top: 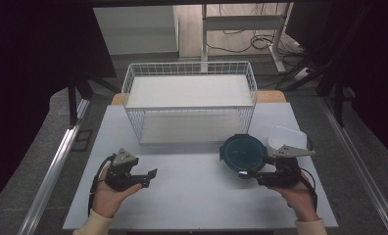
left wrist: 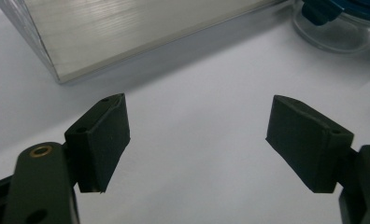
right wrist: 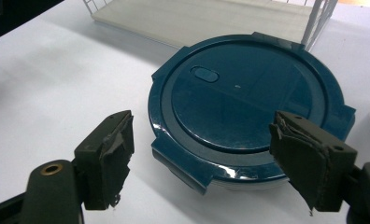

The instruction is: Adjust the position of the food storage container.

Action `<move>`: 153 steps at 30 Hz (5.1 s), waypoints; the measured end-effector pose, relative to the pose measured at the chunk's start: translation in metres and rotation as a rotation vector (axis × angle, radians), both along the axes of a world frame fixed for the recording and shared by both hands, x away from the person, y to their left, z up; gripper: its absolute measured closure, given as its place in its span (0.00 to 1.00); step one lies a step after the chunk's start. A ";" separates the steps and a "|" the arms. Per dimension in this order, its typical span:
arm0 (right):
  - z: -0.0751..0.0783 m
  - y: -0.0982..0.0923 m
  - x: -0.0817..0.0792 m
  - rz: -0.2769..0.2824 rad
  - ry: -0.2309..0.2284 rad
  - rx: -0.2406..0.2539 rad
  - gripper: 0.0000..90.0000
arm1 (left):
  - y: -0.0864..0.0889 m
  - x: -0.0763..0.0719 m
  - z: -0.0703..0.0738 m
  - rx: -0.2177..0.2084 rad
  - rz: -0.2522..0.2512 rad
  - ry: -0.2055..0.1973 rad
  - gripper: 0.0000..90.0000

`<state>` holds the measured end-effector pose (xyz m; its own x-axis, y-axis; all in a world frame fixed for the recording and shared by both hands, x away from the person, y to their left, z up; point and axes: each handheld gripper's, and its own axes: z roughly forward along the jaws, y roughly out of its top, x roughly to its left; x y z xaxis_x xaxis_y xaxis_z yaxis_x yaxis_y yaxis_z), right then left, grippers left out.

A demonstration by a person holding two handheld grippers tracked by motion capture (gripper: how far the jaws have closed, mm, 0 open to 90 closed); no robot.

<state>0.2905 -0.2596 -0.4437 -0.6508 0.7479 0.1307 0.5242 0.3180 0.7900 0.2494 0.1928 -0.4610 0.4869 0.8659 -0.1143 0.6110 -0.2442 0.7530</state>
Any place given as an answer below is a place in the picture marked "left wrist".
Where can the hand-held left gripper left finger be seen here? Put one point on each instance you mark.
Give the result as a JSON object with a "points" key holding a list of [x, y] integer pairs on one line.
{"points": [[99, 146]]}

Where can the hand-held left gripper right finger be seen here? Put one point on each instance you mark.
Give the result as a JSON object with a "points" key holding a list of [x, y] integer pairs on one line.
{"points": [[304, 146]]}

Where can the round glass container blue lid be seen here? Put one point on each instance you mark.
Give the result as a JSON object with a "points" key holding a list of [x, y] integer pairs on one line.
{"points": [[332, 37]]}

